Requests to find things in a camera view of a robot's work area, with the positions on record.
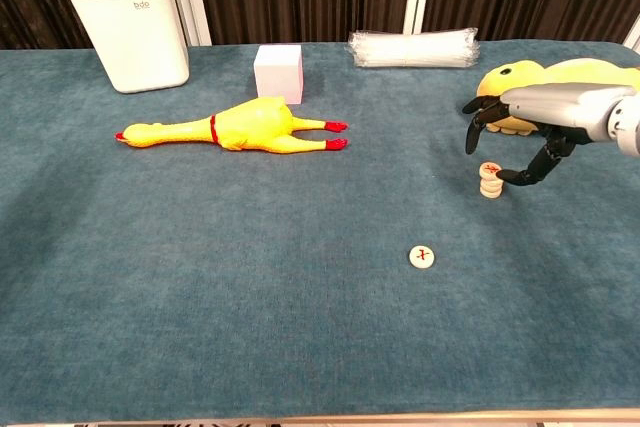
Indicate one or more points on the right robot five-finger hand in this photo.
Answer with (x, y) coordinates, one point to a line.
(560, 109)

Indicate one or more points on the wooden chess piece red character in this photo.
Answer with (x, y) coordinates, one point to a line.
(491, 193)
(421, 257)
(490, 167)

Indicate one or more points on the wooden chess piece black character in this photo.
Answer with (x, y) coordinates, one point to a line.
(487, 179)

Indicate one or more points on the round wooden chess piece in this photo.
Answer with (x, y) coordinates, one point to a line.
(490, 186)

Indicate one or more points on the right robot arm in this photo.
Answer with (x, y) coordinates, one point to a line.
(627, 127)

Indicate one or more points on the yellow plush animal toy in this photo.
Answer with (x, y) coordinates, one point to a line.
(510, 77)

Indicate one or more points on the bundle of clear straws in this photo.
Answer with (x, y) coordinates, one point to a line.
(415, 49)

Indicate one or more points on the pink cube block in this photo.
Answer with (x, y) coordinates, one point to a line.
(278, 72)

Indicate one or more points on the yellow rubber chicken toy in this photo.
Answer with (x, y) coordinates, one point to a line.
(250, 124)

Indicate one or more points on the teal blue table cloth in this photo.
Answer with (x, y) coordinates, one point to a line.
(200, 272)

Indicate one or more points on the white trash bin with lid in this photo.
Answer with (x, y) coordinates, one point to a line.
(140, 37)

